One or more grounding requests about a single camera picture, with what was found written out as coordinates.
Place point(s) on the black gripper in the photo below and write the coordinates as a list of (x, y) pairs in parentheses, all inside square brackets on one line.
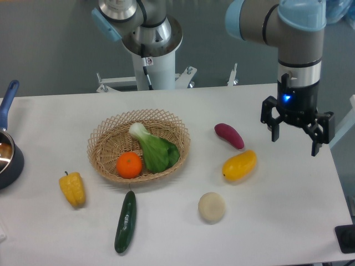
[(297, 106)]

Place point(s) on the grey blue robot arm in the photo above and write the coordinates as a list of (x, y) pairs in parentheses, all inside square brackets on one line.
[(295, 28)]

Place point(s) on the yellow mango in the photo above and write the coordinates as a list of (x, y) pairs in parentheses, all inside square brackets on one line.
[(238, 167)]

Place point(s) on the purple sweet potato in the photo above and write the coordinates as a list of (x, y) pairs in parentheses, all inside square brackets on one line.
[(229, 134)]

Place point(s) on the black device at table corner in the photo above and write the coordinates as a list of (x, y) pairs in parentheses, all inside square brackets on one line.
[(345, 238)]

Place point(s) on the blue plastic bag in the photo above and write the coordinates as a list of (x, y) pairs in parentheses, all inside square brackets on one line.
[(336, 10)]

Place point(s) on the green bok choy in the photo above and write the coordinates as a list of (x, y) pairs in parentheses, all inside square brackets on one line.
[(158, 153)]

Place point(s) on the orange fruit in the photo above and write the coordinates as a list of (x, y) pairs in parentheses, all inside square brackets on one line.
[(129, 165)]

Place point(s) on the woven wicker basket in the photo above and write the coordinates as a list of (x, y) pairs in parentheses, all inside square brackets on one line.
[(111, 139)]

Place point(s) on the dark green cucumber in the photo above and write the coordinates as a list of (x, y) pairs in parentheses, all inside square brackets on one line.
[(126, 223)]

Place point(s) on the yellow bell pepper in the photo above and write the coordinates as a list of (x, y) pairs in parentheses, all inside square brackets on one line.
[(72, 187)]

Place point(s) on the dark blue saucepan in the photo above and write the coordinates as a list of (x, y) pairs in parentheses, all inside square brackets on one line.
[(12, 159)]

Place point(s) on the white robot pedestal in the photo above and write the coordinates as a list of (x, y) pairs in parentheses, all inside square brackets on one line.
[(150, 74)]

